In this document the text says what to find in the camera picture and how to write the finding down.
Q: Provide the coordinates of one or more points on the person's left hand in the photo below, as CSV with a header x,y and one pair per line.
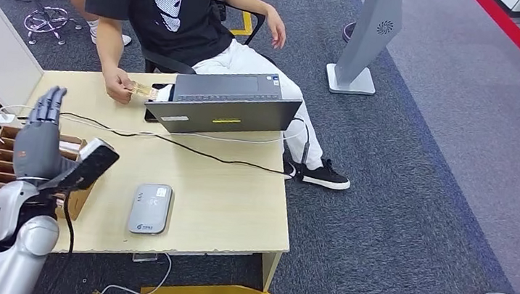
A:
x,y
277,27

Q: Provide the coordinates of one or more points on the person's right hand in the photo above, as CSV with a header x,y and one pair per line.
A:
x,y
117,85

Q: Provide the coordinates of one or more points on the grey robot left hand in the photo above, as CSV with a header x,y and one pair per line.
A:
x,y
37,151

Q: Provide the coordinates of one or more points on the hotel room key card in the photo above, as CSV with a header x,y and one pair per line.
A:
x,y
142,91

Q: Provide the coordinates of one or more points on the person's right forearm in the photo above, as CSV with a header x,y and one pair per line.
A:
x,y
109,50

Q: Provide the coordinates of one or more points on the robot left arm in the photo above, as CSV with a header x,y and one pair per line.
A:
x,y
12,255

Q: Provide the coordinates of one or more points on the white card stack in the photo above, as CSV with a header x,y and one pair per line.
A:
x,y
71,147

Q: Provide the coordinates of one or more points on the wooden slotted card organizer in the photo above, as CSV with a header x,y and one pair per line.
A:
x,y
0,157

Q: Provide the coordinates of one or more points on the grey card reader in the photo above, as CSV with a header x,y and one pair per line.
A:
x,y
149,211

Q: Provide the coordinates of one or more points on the black smartphone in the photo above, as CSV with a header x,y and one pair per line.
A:
x,y
164,92

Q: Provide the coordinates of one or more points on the black office chair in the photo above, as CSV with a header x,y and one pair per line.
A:
x,y
167,62

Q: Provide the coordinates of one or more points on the round base pole stand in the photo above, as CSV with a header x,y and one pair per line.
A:
x,y
348,32

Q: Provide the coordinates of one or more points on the tall kiosk pillar stand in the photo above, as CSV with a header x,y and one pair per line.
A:
x,y
368,31

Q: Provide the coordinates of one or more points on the grey laptop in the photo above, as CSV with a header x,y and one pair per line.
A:
x,y
225,113

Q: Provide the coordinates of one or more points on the clear acrylic holder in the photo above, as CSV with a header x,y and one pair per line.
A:
x,y
144,258

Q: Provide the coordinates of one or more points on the desk leg panel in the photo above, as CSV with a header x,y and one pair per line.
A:
x,y
270,270

